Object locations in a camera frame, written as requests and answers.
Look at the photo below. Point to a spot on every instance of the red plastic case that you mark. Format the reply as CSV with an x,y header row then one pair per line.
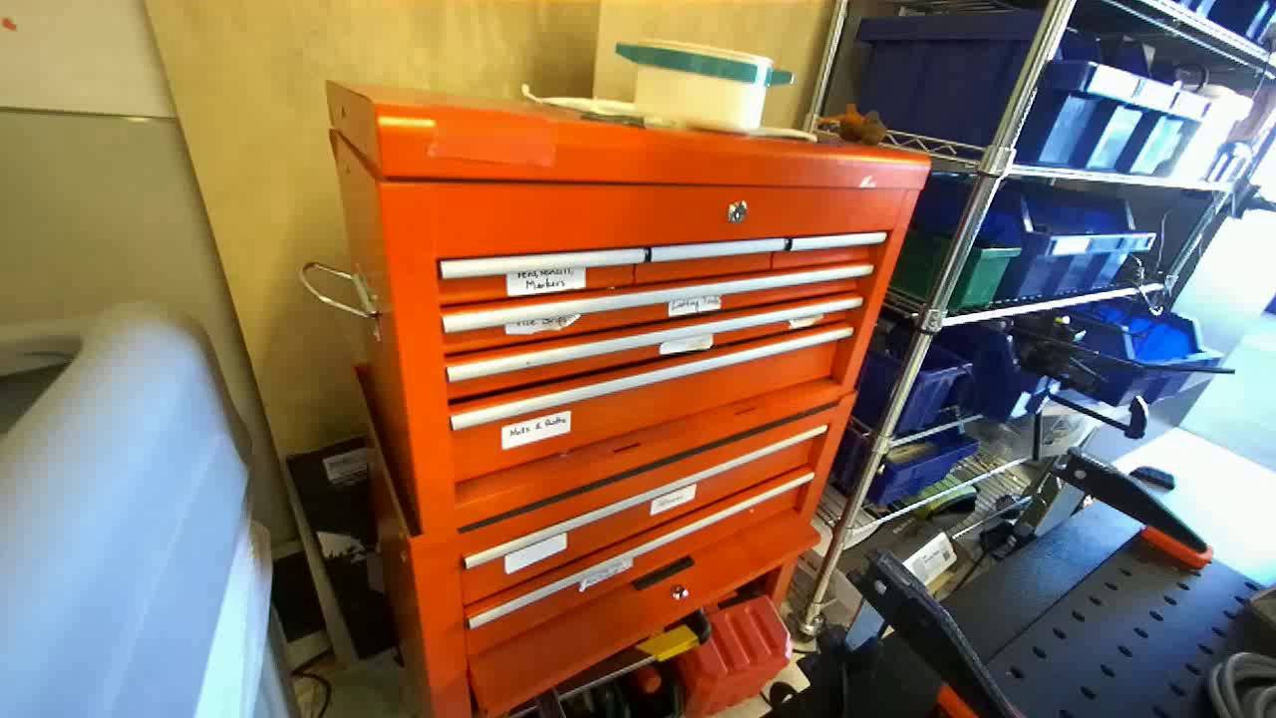
x,y
742,653

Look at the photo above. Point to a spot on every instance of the white pot with green rim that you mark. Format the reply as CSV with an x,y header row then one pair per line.
x,y
701,84

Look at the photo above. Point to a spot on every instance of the dark blue storage tote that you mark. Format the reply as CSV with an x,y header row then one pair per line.
x,y
941,72

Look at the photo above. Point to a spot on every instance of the chrome side handle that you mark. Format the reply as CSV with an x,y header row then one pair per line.
x,y
342,290

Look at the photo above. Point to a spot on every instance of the white plastic bin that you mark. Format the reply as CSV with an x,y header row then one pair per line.
x,y
134,575

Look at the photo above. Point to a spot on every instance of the blue bin middle shelf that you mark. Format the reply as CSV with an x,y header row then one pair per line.
x,y
1070,247

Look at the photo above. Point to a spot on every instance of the orange lower tool cabinet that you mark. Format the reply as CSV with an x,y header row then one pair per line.
x,y
532,551

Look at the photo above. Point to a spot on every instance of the blue bin bottom shelf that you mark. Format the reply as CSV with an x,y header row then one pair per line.
x,y
907,470

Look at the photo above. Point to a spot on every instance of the black box on floor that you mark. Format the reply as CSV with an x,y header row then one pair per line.
x,y
335,503

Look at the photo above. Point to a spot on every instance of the black perforated work bench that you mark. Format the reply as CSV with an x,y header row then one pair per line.
x,y
1154,627

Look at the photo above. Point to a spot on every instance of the blue bin right lower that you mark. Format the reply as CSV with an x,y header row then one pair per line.
x,y
1133,354

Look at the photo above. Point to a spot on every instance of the chrome wire shelving rack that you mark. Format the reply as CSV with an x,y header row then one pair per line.
x,y
1207,46

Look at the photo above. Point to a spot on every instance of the blue bin shelf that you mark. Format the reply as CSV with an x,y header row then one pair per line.
x,y
1101,116
907,470
1070,247

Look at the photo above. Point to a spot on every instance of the white cloth on chest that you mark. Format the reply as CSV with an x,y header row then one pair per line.
x,y
633,116

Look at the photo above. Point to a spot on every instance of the blue bin lower left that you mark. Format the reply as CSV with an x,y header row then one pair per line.
x,y
969,368

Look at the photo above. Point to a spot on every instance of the green storage bin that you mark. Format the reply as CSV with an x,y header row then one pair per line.
x,y
978,276

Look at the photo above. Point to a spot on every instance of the blue bin top shelf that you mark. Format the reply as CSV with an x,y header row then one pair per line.
x,y
1101,116

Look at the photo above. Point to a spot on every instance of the orange upper tool chest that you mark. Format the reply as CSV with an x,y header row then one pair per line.
x,y
577,301

